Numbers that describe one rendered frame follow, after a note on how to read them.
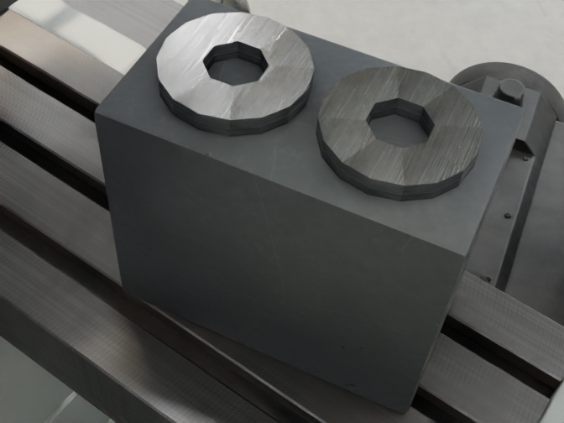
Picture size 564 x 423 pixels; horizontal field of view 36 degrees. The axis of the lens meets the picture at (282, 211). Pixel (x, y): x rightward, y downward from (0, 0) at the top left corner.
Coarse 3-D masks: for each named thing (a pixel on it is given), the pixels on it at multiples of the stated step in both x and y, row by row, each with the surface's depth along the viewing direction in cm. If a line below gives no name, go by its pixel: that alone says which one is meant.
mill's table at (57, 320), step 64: (0, 64) 80; (64, 64) 77; (0, 128) 75; (64, 128) 73; (0, 192) 68; (64, 192) 68; (0, 256) 64; (64, 256) 68; (0, 320) 66; (64, 320) 61; (128, 320) 62; (448, 320) 64; (512, 320) 63; (128, 384) 59; (192, 384) 59; (256, 384) 60; (320, 384) 59; (448, 384) 60; (512, 384) 60
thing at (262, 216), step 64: (192, 0) 55; (192, 64) 49; (256, 64) 51; (320, 64) 52; (384, 64) 52; (128, 128) 48; (192, 128) 48; (256, 128) 48; (320, 128) 47; (384, 128) 49; (448, 128) 47; (512, 128) 49; (128, 192) 53; (192, 192) 50; (256, 192) 47; (320, 192) 46; (384, 192) 45; (448, 192) 46; (128, 256) 58; (192, 256) 55; (256, 256) 52; (320, 256) 49; (384, 256) 46; (448, 256) 44; (192, 320) 61; (256, 320) 57; (320, 320) 54; (384, 320) 51; (384, 384) 56
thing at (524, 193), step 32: (512, 96) 120; (544, 128) 124; (512, 160) 120; (544, 160) 123; (512, 192) 116; (544, 192) 120; (512, 224) 113; (544, 224) 116; (480, 256) 109; (512, 256) 111; (544, 256) 113; (512, 288) 109; (544, 288) 110
